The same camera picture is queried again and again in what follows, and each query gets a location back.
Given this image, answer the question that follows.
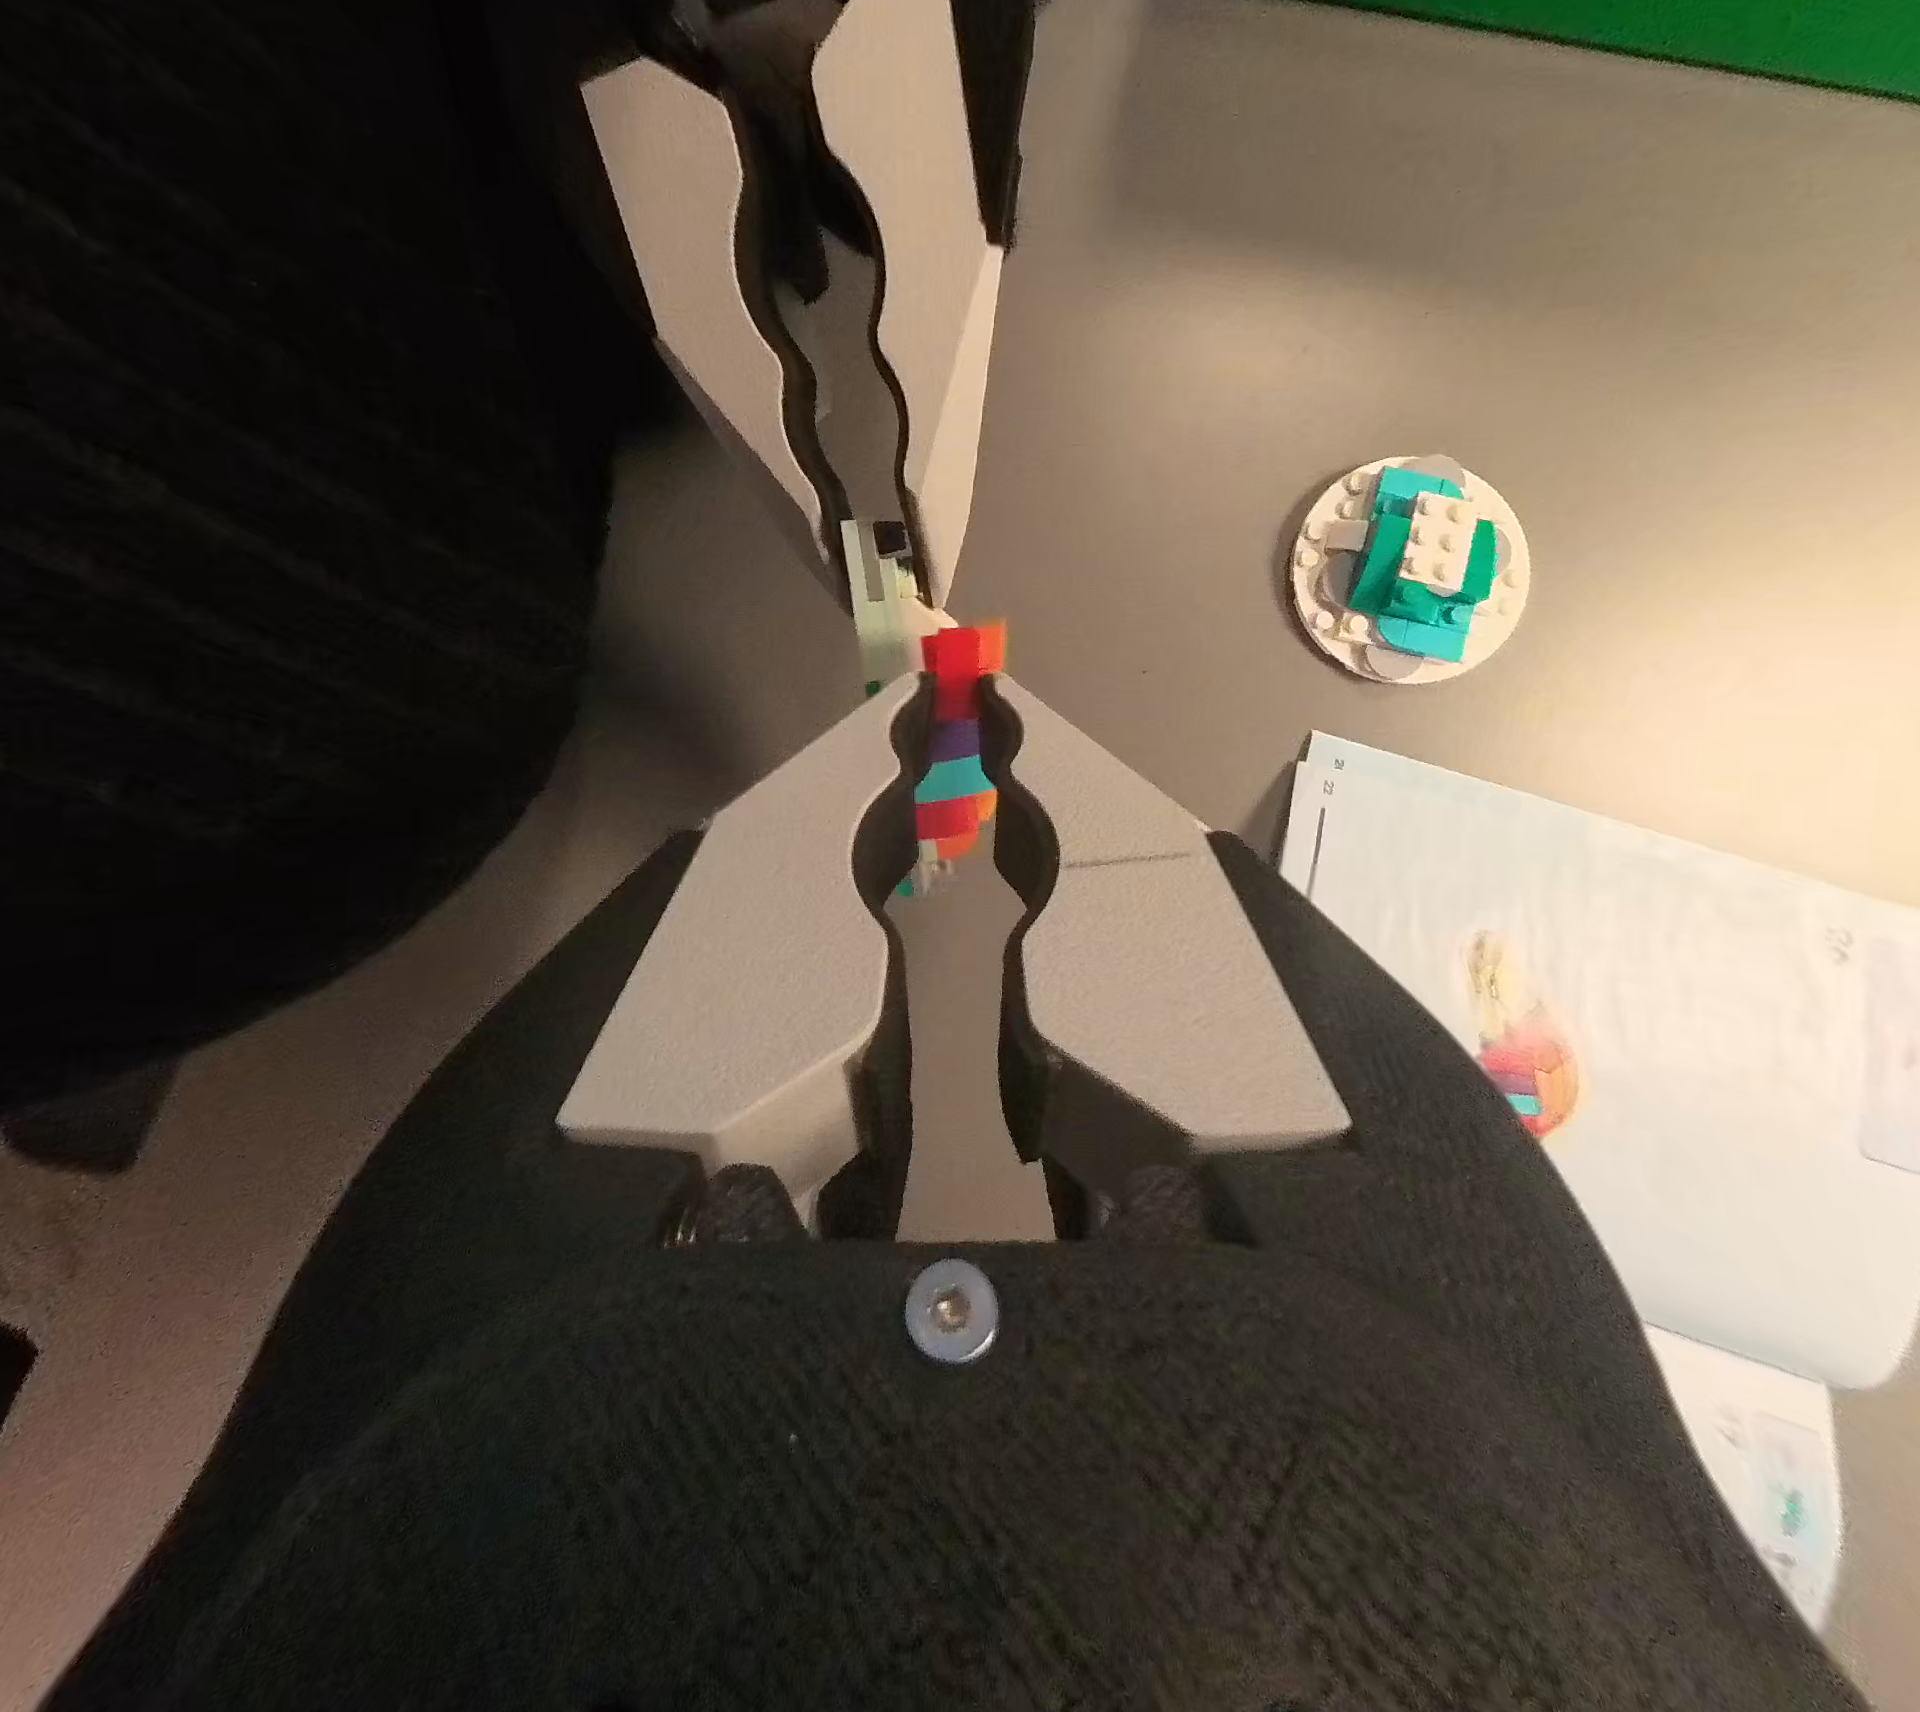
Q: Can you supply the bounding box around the person's left forearm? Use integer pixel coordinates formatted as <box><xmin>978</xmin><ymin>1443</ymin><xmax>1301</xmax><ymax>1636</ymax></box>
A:
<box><xmin>0</xmin><ymin>0</ymin><xmax>677</xmax><ymax>1143</ymax></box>

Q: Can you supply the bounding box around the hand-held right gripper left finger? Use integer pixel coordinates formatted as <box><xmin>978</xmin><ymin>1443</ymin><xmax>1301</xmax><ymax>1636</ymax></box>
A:
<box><xmin>553</xmin><ymin>668</ymin><xmax>940</xmax><ymax>1238</ymax></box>

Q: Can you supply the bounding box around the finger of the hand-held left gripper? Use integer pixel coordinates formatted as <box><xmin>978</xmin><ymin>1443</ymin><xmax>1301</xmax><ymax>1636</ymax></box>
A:
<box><xmin>810</xmin><ymin>0</ymin><xmax>1008</xmax><ymax>612</ymax></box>
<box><xmin>577</xmin><ymin>50</ymin><xmax>859</xmax><ymax>612</ymax></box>

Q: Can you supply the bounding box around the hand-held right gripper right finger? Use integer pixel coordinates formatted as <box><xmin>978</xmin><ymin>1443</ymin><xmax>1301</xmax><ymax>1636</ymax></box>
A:
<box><xmin>973</xmin><ymin>673</ymin><xmax>1352</xmax><ymax>1238</ymax></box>

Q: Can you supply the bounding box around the round white lego base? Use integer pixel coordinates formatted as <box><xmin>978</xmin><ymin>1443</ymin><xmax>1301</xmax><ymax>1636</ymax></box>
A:
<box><xmin>1290</xmin><ymin>452</ymin><xmax>1533</xmax><ymax>687</ymax></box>

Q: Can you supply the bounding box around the multicoloured lego model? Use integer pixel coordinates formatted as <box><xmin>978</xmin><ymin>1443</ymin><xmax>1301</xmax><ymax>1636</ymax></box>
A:
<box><xmin>839</xmin><ymin>518</ymin><xmax>1009</xmax><ymax>907</ymax></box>

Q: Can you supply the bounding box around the pale blue instruction booklet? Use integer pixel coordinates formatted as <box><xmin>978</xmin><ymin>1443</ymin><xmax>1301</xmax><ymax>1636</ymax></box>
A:
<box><xmin>1278</xmin><ymin>728</ymin><xmax>1920</xmax><ymax>1646</ymax></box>

